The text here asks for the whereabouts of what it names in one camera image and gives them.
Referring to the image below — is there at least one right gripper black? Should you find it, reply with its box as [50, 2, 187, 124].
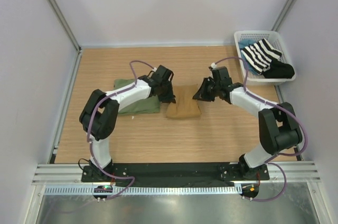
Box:
[194, 78, 221, 102]

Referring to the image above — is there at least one green tank top blue trim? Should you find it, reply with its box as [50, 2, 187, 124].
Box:
[114, 79, 161, 116]

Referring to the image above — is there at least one tan tank top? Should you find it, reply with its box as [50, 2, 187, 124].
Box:
[166, 85, 201, 119]

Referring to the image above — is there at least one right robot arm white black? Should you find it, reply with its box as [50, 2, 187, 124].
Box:
[193, 67, 303, 180]

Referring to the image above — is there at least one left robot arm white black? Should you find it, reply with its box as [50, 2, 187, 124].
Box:
[79, 65, 175, 182]

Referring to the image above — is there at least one black white striped tank top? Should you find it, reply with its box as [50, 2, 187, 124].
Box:
[249, 39, 283, 75]

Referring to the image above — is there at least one white plastic laundry basket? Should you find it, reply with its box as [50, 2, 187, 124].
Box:
[233, 30, 296, 86]

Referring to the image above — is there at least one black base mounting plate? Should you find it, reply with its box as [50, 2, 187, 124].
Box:
[80, 162, 270, 188]

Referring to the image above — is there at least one white slotted cable duct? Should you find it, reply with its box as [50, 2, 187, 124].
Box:
[44, 184, 242, 196]

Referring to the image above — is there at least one left aluminium corner post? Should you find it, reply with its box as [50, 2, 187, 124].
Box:
[47, 0, 81, 53]

